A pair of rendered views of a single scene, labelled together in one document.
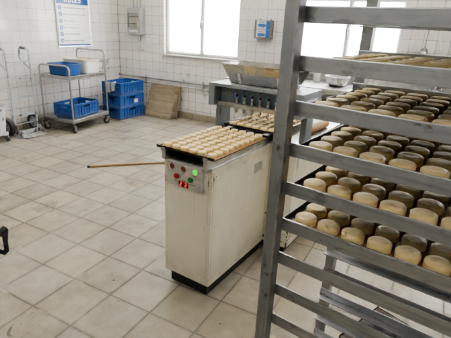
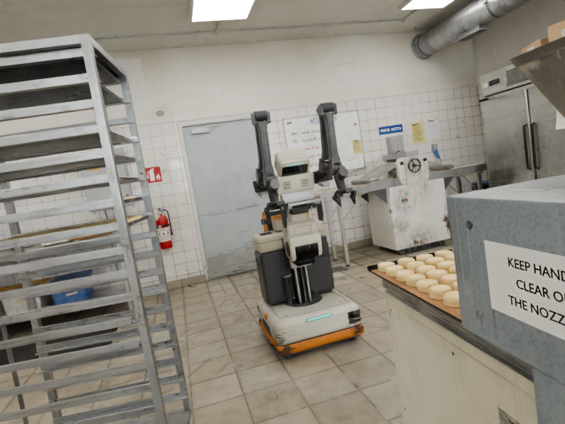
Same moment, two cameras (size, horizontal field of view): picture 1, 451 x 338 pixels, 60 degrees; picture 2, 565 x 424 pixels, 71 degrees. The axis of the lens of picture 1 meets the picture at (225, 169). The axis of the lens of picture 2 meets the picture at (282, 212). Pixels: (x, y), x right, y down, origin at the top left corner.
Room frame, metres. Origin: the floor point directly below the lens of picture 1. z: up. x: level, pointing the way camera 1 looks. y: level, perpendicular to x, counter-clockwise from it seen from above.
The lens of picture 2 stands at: (2.62, -0.90, 1.23)
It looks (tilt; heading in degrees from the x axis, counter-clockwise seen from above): 5 degrees down; 138
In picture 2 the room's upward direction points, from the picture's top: 9 degrees counter-clockwise
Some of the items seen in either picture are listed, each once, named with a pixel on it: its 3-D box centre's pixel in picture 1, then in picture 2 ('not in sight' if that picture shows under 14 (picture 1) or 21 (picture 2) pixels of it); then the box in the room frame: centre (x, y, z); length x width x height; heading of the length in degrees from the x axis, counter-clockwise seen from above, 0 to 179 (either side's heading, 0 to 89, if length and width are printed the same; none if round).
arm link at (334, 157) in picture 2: not in sight; (331, 139); (1.01, 1.03, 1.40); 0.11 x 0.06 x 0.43; 62
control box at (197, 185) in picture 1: (185, 175); not in sight; (2.00, 0.22, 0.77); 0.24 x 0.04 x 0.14; 58
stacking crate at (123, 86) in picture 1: (123, 86); not in sight; (6.61, 1.80, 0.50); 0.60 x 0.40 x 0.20; 155
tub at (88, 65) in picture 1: (82, 65); not in sight; (5.96, 2.23, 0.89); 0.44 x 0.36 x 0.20; 71
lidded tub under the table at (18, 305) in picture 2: not in sight; (28, 296); (-2.45, -0.25, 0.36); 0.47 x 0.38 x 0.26; 153
